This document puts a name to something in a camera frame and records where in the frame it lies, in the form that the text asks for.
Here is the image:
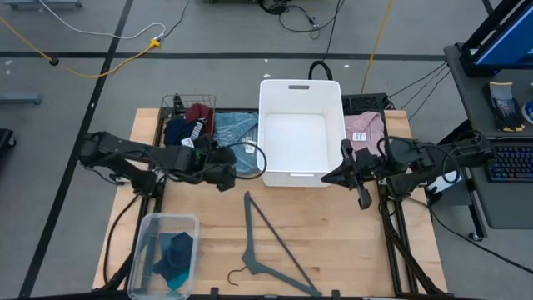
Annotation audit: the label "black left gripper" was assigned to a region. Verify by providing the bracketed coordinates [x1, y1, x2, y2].
[193, 135, 239, 193]

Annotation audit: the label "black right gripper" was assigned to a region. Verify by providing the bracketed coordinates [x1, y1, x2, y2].
[321, 138, 389, 211]

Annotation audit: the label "maroon cloth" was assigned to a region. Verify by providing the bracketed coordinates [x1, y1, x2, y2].
[185, 102, 214, 137]

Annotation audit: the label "dark blue sock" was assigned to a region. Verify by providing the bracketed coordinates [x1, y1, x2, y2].
[152, 231, 196, 283]

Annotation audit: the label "blue striped folded shirt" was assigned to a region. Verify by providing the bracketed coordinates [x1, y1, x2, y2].
[212, 111, 260, 176]

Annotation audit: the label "white perforated plastic basket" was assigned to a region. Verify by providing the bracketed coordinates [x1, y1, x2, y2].
[257, 78, 350, 188]

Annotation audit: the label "pink folded shirt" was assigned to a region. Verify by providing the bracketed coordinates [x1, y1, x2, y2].
[343, 111, 386, 158]

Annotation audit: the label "white box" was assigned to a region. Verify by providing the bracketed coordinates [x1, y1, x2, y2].
[430, 172, 451, 194]

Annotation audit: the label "grey clothes hanger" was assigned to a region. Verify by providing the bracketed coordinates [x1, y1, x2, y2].
[227, 190, 324, 298]

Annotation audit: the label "clear plastic bin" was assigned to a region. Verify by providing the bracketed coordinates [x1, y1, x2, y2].
[127, 212, 201, 300]

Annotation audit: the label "dark grey side desk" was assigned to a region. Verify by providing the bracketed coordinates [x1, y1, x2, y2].
[443, 41, 533, 243]

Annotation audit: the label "black backlit keyboard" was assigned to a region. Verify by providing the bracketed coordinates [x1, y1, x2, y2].
[485, 143, 533, 183]

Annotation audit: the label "grey and black work gloves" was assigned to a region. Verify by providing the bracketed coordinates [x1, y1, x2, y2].
[482, 81, 526, 133]

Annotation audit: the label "grey floor bar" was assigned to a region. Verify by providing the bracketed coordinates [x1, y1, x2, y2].
[0, 92, 42, 106]

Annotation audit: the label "black caster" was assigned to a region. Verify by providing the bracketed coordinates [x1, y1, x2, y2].
[0, 127, 17, 151]

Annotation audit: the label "black computer monitor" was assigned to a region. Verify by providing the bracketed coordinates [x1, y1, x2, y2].
[460, 0, 533, 78]

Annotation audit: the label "grey cart base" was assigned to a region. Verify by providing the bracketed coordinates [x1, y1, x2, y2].
[3, 0, 83, 10]

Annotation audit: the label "black wire basket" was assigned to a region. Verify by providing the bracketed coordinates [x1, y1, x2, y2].
[160, 93, 217, 148]

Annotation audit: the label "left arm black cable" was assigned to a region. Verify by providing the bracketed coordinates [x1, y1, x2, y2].
[216, 141, 268, 181]

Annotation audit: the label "black aluminium table frame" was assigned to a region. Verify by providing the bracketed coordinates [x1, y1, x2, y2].
[97, 106, 453, 300]

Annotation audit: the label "yellow extension cable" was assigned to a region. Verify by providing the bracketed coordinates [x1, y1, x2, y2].
[0, 16, 162, 79]

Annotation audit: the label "white floor cable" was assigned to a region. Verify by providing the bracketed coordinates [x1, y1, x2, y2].
[37, 0, 167, 42]

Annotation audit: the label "black cable loop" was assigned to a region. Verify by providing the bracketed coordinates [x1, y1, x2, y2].
[307, 60, 334, 81]

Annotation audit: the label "black cable under table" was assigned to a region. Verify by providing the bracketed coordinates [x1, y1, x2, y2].
[102, 193, 141, 288]

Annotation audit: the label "black floor cable bundle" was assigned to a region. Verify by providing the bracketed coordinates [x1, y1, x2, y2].
[257, 0, 346, 41]

